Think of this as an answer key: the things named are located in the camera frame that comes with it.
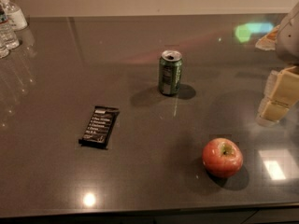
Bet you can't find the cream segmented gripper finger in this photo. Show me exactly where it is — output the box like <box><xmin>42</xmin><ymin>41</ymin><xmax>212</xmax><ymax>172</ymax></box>
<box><xmin>256</xmin><ymin>66</ymin><xmax>299</xmax><ymax>127</ymax></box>

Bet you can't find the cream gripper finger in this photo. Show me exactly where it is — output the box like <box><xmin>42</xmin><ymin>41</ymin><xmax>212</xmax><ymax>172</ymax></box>
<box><xmin>255</xmin><ymin>26</ymin><xmax>279</xmax><ymax>51</ymax></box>

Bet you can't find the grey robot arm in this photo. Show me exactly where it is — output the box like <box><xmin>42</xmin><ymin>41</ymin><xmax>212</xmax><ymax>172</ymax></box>
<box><xmin>255</xmin><ymin>3</ymin><xmax>299</xmax><ymax>127</ymax></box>

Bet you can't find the red apple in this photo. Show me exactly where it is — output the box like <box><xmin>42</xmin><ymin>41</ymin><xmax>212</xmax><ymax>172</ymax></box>
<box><xmin>202</xmin><ymin>138</ymin><xmax>243</xmax><ymax>178</ymax></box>

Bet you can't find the green soda can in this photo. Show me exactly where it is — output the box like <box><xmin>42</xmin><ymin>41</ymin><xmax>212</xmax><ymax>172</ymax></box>
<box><xmin>158</xmin><ymin>50</ymin><xmax>182</xmax><ymax>96</ymax></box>

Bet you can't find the black snack bar wrapper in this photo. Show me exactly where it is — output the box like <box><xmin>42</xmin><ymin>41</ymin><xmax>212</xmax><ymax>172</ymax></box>
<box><xmin>78</xmin><ymin>105</ymin><xmax>120</xmax><ymax>149</ymax></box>

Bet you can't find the white hand sanitizer bottle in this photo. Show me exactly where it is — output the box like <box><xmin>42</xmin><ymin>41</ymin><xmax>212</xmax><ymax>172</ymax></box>
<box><xmin>0</xmin><ymin>0</ymin><xmax>28</xmax><ymax>31</ymax></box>

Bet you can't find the clear plastic water bottle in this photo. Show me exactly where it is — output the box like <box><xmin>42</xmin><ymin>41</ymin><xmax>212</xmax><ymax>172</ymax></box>
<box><xmin>0</xmin><ymin>6</ymin><xmax>20</xmax><ymax>49</ymax></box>

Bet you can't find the clear water bottle at edge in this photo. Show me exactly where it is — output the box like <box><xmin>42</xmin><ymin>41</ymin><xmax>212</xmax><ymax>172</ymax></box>
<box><xmin>0</xmin><ymin>39</ymin><xmax>9</xmax><ymax>58</ymax></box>

